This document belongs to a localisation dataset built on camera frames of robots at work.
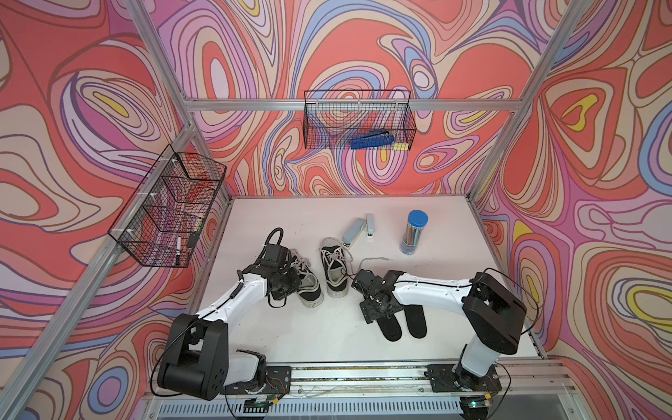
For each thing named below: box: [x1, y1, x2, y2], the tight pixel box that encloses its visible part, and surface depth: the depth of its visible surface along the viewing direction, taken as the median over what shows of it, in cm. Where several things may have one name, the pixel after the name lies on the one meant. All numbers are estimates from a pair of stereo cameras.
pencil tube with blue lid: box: [399, 209, 430, 256], surface depth 90 cm
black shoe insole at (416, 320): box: [403, 304, 427, 339], surface depth 85 cm
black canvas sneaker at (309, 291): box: [290, 248, 324, 308], surface depth 88 cm
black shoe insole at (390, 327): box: [376, 313, 403, 342], surface depth 84 cm
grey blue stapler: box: [342, 213, 375, 249], surface depth 107 cm
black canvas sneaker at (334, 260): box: [320, 237, 353, 299], surface depth 92 cm
